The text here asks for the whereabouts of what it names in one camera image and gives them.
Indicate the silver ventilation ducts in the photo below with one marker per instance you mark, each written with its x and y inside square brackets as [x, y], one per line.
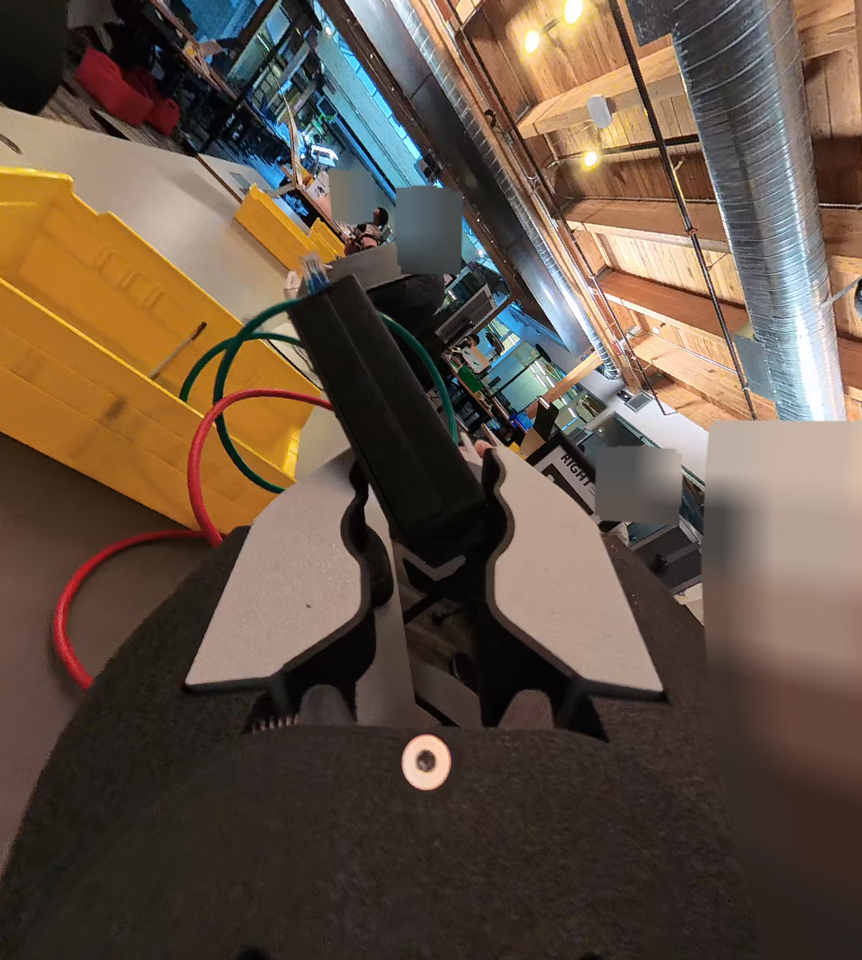
[761, 187]

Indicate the yellow bin with divider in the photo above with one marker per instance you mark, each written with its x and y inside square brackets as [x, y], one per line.
[63, 300]

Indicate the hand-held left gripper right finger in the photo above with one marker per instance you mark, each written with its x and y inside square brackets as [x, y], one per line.
[581, 600]

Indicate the white ceiling device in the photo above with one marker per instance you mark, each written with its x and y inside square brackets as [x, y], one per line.
[601, 112]

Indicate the black white printed tag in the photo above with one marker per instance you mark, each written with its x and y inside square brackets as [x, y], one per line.
[566, 469]

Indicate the red plastic crate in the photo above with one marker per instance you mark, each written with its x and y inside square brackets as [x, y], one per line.
[164, 116]
[112, 82]

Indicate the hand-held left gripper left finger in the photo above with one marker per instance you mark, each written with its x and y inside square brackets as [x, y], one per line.
[273, 600]

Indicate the yellow plastic bin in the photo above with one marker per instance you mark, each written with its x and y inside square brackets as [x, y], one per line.
[273, 225]
[326, 240]

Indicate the black ethernet switch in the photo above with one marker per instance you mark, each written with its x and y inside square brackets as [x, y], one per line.
[386, 420]

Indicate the round ceiling light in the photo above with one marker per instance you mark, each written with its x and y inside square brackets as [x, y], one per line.
[573, 11]
[532, 41]
[590, 157]

